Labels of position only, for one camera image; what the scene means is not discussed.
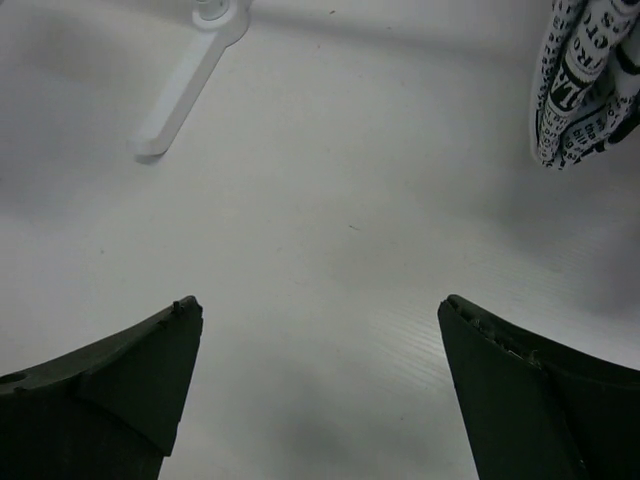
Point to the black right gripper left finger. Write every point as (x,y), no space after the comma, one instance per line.
(109,410)

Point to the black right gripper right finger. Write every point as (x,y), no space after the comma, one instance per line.
(534,408)

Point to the newspaper print shirt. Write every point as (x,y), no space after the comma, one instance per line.
(585,92)

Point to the white clothes rack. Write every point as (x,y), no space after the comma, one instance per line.
(218,25)

